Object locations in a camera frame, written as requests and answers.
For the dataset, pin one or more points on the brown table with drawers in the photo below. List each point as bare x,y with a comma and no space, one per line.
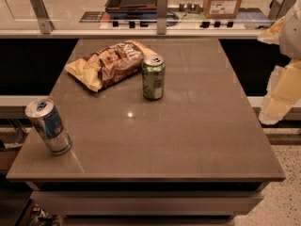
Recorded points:
197,154

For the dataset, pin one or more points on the brown yellow chip bag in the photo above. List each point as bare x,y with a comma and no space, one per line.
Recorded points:
108,66

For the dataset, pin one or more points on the cardboard box with label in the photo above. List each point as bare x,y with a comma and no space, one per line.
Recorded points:
221,9

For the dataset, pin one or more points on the green soda can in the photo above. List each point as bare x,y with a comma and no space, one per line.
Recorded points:
153,77

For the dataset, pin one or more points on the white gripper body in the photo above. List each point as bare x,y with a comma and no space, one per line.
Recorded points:
292,35

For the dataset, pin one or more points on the left metal glass bracket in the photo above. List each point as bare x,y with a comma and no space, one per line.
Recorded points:
45,24

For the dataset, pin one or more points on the metal glass bracket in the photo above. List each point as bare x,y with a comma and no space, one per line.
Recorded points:
45,24
161,16
278,8

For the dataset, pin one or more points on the middle metal glass bracket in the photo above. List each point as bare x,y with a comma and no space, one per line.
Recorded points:
161,16

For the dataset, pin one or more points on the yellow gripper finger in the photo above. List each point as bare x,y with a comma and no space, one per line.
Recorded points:
283,91
274,34

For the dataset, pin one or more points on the right metal glass bracket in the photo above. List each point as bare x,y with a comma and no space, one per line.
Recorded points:
278,8

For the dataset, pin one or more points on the silver blue redbull can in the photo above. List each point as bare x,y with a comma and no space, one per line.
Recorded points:
48,123

